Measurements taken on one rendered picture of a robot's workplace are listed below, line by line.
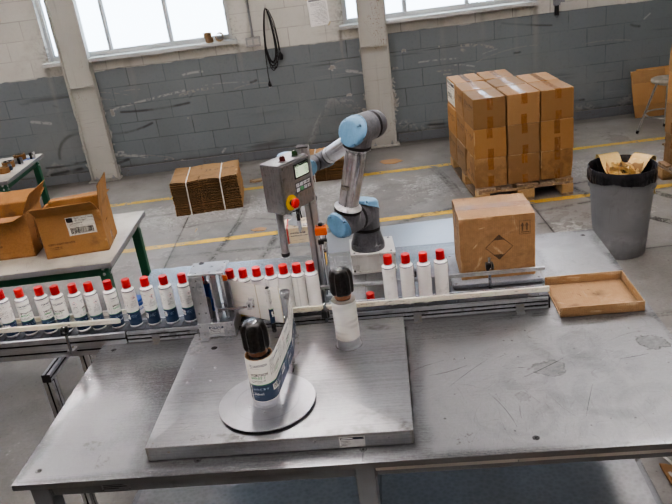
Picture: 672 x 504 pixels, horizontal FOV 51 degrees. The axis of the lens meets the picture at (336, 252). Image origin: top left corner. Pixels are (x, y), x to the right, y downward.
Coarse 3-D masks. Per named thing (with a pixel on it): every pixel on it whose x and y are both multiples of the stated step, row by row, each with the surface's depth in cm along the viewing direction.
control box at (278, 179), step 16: (272, 160) 263; (288, 160) 261; (272, 176) 259; (288, 176) 260; (304, 176) 267; (272, 192) 262; (288, 192) 261; (304, 192) 268; (272, 208) 266; (288, 208) 262
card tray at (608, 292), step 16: (608, 272) 281; (560, 288) 280; (576, 288) 279; (592, 288) 277; (608, 288) 276; (624, 288) 274; (560, 304) 269; (576, 304) 268; (592, 304) 266; (608, 304) 258; (624, 304) 258; (640, 304) 258
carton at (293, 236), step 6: (306, 222) 327; (288, 228) 322; (294, 228) 322; (306, 228) 322; (288, 234) 323; (294, 234) 323; (300, 234) 323; (306, 234) 323; (288, 240) 324; (294, 240) 324; (300, 240) 325; (306, 240) 325
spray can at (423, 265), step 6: (420, 252) 267; (426, 252) 266; (420, 258) 266; (426, 258) 267; (420, 264) 267; (426, 264) 267; (420, 270) 268; (426, 270) 267; (420, 276) 269; (426, 276) 268; (420, 282) 270; (426, 282) 269; (420, 288) 271; (426, 288) 270; (420, 294) 272; (426, 294) 271; (432, 294) 273
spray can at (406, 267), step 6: (402, 258) 267; (408, 258) 267; (402, 264) 268; (408, 264) 267; (402, 270) 268; (408, 270) 268; (402, 276) 269; (408, 276) 268; (402, 282) 271; (408, 282) 269; (402, 288) 272; (408, 288) 270; (414, 288) 272; (402, 294) 273; (408, 294) 272; (414, 294) 273
